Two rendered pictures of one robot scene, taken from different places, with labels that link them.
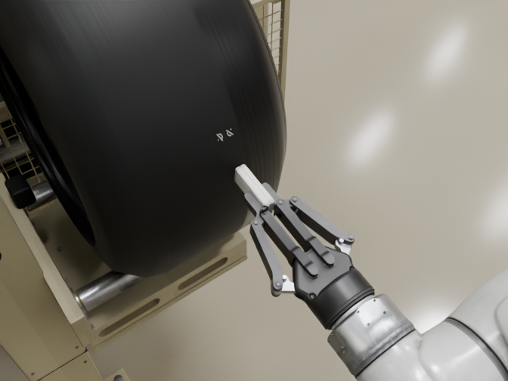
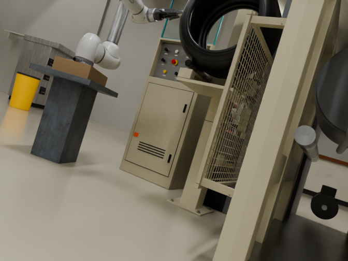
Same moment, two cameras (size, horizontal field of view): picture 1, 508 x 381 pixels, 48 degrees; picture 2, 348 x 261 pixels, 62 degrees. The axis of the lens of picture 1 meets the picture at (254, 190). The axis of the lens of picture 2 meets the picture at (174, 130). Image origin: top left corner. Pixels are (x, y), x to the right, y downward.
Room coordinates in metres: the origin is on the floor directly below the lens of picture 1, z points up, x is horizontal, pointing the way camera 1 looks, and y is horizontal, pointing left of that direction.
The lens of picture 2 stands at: (2.27, -0.70, 0.48)
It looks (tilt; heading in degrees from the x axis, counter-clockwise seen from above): 0 degrees down; 154
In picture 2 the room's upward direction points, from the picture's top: 17 degrees clockwise
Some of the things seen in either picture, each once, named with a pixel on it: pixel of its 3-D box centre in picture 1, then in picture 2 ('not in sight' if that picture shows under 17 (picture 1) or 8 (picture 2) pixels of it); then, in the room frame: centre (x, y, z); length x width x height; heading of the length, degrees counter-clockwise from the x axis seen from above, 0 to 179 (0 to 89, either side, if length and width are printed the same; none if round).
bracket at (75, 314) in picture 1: (41, 253); (226, 83); (0.60, 0.41, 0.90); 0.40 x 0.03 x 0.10; 36
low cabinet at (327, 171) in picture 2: not in sight; (311, 173); (-2.88, 6.06, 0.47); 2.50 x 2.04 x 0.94; 142
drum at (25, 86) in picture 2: not in sight; (24, 91); (-4.45, -0.91, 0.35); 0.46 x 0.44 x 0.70; 143
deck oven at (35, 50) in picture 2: not in sight; (47, 77); (-6.90, -0.51, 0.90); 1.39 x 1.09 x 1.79; 142
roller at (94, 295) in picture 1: (159, 256); (198, 71); (0.59, 0.18, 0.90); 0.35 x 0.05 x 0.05; 126
